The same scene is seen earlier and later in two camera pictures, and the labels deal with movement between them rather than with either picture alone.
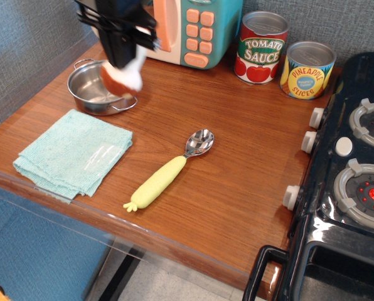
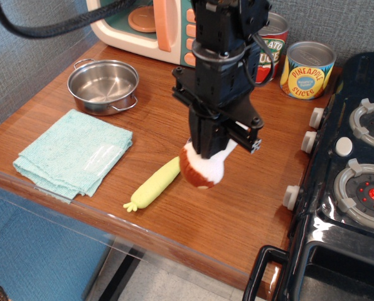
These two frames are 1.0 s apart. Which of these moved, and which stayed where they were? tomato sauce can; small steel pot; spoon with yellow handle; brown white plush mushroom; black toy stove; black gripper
Moved: black gripper; brown white plush mushroom
Stayed: spoon with yellow handle; black toy stove; small steel pot; tomato sauce can
